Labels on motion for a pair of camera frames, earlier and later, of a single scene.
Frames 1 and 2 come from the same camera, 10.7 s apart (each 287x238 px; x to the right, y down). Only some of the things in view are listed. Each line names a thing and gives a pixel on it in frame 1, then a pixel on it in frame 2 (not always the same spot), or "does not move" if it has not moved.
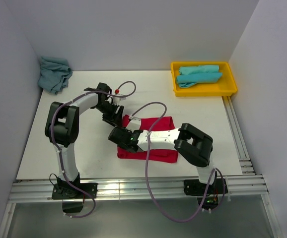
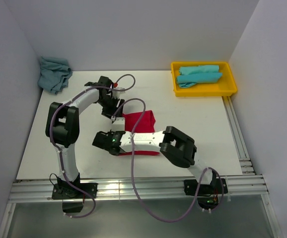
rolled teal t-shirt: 200,69 does not move
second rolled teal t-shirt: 189,80 does not move
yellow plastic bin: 227,86 does not move
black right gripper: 124,130 → 111,133
